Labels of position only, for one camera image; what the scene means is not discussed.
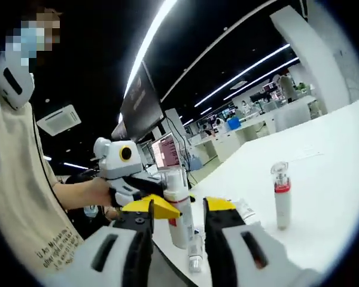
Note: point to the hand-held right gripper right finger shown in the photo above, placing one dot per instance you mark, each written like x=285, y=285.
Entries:
x=224, y=254

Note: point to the blue storage bin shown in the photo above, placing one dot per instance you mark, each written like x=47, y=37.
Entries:
x=234, y=123

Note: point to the red collar skincare pump bottle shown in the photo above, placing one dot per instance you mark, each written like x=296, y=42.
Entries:
x=282, y=206

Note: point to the person's left hand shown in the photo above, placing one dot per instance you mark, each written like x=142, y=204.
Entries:
x=100, y=192

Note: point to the dark hanging display screen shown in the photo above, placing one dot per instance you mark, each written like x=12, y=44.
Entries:
x=142, y=104

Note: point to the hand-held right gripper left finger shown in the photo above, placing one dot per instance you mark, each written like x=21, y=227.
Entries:
x=137, y=254

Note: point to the white skincare cream tube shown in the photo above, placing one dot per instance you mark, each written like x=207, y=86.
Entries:
x=246, y=210

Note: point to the long ceiling light strip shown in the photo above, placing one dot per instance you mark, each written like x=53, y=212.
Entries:
x=151, y=45

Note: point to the computer monitor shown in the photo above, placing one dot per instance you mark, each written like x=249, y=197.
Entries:
x=167, y=151

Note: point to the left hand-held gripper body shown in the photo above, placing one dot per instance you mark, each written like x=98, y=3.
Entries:
x=116, y=164

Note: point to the small white skincare bottle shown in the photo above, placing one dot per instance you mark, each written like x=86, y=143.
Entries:
x=195, y=254
x=181, y=230

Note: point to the blue water jug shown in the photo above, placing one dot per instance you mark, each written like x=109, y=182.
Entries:
x=196, y=164

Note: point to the ceiling air conditioner vent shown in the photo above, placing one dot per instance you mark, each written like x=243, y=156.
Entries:
x=58, y=119

